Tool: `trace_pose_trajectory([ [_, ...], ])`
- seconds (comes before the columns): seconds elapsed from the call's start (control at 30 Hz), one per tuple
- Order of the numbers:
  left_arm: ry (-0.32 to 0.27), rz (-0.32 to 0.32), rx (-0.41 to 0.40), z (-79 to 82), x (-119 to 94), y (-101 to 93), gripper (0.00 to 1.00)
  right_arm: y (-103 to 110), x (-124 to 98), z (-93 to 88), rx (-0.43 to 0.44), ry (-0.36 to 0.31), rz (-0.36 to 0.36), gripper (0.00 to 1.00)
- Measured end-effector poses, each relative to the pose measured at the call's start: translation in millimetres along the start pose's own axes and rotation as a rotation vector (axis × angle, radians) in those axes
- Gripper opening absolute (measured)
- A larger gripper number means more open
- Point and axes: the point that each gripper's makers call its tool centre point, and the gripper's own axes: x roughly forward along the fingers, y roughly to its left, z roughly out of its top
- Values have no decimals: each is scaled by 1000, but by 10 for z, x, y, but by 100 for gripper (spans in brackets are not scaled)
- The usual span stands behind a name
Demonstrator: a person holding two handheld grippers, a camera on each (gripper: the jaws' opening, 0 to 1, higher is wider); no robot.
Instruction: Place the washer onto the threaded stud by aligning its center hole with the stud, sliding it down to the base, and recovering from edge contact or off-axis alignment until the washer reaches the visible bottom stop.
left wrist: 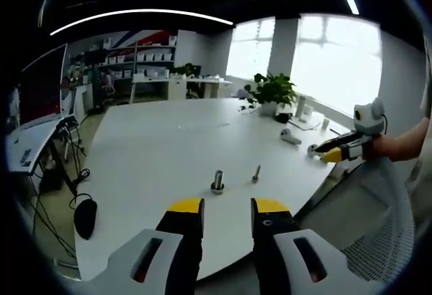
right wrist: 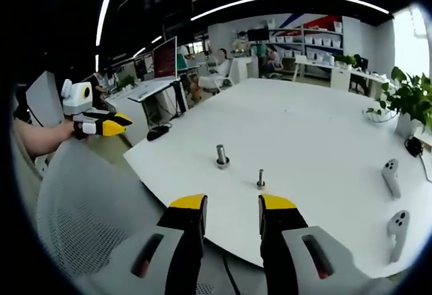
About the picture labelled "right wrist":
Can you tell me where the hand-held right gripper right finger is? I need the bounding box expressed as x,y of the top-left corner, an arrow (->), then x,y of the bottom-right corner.
258,193 -> 396,295

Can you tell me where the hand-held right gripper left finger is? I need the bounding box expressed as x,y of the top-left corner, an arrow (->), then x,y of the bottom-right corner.
76,192 -> 209,295

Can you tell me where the large threaded stud bolt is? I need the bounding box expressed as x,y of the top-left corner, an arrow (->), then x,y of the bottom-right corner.
215,144 -> 232,170

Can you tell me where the person's left hand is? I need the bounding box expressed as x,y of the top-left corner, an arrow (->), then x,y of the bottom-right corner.
53,121 -> 78,144

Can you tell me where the grey panel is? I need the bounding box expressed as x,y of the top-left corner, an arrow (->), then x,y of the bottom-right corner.
25,71 -> 65,128

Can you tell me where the black computer mouse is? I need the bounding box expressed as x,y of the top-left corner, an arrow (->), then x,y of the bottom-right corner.
146,126 -> 169,142

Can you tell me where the white standing desk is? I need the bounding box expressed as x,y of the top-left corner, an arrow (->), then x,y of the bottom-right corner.
127,77 -> 190,120

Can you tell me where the grey mesh office chair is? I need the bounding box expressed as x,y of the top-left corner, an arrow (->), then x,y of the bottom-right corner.
35,138 -> 271,295

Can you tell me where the white handheld controller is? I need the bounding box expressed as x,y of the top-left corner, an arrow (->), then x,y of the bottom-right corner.
381,158 -> 402,200
387,209 -> 411,264

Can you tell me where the small black device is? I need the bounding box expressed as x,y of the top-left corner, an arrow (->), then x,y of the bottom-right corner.
404,136 -> 425,157

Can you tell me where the long white desk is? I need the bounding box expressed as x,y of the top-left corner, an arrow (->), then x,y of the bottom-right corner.
295,55 -> 392,92

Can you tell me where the small bushy desk plant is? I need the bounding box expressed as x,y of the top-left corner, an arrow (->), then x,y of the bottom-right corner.
333,53 -> 358,67

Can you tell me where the potted green plant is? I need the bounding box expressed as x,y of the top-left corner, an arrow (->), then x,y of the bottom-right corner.
381,66 -> 432,139

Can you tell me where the shelf unit with white bins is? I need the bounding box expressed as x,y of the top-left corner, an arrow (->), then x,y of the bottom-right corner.
261,18 -> 345,80

